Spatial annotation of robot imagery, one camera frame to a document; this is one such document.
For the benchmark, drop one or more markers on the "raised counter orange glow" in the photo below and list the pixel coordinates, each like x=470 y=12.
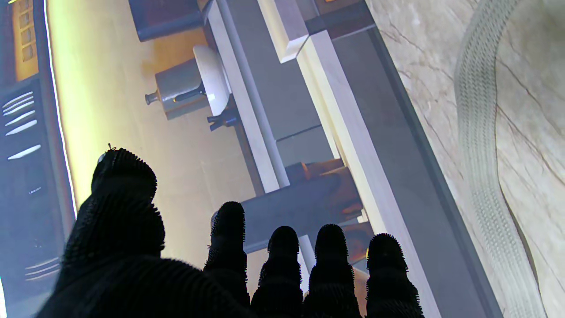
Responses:
x=287 y=31

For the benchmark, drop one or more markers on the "small black stand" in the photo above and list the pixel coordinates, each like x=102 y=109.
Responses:
x=223 y=120

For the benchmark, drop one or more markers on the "grey back counter cabinets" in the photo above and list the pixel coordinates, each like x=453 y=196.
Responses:
x=273 y=88

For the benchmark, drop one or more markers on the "beige woven belt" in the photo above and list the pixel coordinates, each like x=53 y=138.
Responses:
x=479 y=132

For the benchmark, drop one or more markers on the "kitchen island light wood top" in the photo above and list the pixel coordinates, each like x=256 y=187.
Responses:
x=397 y=168

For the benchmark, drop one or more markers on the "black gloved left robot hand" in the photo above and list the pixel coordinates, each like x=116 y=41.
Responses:
x=123 y=274

